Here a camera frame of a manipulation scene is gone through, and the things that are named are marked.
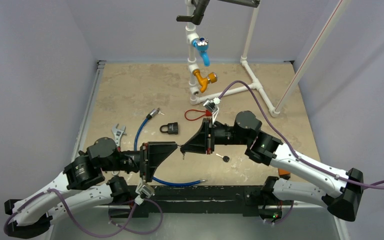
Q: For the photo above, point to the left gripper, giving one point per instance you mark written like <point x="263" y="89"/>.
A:
<point x="151" y="153"/>

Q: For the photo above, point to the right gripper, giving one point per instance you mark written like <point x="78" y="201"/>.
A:
<point x="207" y="136"/>

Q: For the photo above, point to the red cable seal lock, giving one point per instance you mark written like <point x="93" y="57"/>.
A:
<point x="196" y="114"/>

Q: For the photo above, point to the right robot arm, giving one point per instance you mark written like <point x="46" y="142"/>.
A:
<point x="338" y="190"/>

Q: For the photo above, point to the black padlock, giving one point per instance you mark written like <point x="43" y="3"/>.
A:
<point x="171" y="128"/>

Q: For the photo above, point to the orange faucet valve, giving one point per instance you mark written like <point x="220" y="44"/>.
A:
<point x="204" y="81"/>

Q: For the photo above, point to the orange tool at right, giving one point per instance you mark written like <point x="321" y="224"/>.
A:
<point x="283" y="173"/>

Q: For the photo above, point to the blue faucet valve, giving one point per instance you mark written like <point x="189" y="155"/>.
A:
<point x="201" y="45"/>

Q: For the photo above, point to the white diagonal pole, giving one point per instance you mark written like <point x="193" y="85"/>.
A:
<point x="317" y="44"/>

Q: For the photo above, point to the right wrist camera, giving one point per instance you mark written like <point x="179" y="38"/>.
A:
<point x="212" y="105"/>

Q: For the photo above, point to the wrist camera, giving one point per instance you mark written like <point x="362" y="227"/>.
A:
<point x="212" y="105"/>
<point x="143" y="191"/>

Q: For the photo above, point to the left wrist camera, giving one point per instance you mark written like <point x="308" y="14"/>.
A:
<point x="143" y="191"/>

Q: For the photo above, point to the red handled adjustable wrench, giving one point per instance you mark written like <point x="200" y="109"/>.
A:
<point x="118" y="132"/>

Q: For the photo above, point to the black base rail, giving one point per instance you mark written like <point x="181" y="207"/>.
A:
<point x="245" y="200"/>

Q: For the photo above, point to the white PVC pipe frame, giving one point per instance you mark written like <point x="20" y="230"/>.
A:
<point x="232" y="78"/>

